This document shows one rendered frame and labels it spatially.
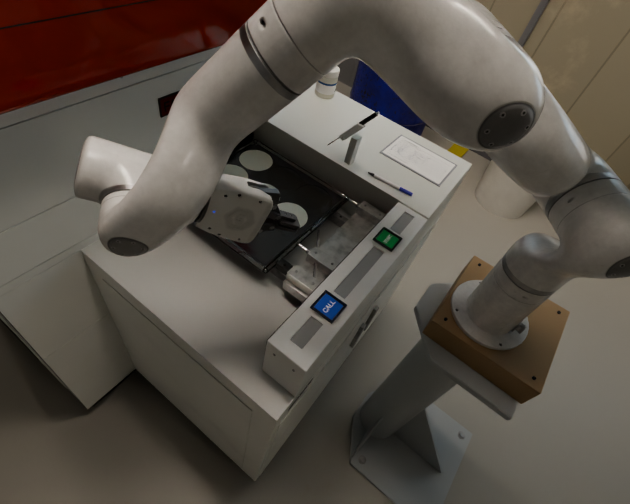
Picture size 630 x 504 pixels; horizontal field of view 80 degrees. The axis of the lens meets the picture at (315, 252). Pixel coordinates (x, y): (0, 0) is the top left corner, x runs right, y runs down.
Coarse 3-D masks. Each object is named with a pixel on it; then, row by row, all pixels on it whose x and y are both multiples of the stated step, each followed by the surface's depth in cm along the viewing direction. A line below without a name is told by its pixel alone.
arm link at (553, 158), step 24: (552, 96) 47; (552, 120) 47; (528, 144) 48; (552, 144) 47; (576, 144) 49; (504, 168) 52; (528, 168) 50; (552, 168) 50; (576, 168) 51; (600, 168) 62; (528, 192) 58; (552, 192) 54
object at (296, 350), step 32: (384, 224) 97; (416, 224) 99; (352, 256) 88; (384, 256) 90; (320, 288) 80; (352, 288) 83; (288, 320) 74; (320, 320) 76; (352, 320) 86; (288, 352) 70; (320, 352) 71; (288, 384) 77
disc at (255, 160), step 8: (248, 152) 115; (256, 152) 116; (264, 152) 116; (240, 160) 112; (248, 160) 112; (256, 160) 113; (264, 160) 114; (272, 160) 115; (248, 168) 110; (256, 168) 111; (264, 168) 112
